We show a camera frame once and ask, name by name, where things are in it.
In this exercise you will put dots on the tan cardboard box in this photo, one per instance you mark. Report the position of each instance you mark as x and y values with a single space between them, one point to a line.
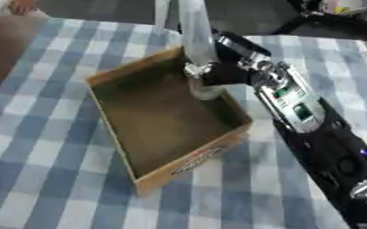
165 119

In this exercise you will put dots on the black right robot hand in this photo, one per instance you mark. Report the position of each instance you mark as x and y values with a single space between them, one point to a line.
228 71

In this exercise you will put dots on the black tripod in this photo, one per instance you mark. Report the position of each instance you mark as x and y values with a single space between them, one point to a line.
306 15

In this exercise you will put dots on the clear plastic bottle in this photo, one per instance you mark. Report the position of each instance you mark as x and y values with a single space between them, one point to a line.
197 38

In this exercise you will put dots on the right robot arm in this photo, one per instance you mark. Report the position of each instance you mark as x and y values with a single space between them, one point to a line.
317 134

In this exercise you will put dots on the person's hand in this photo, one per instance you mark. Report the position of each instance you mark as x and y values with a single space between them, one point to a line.
20 6

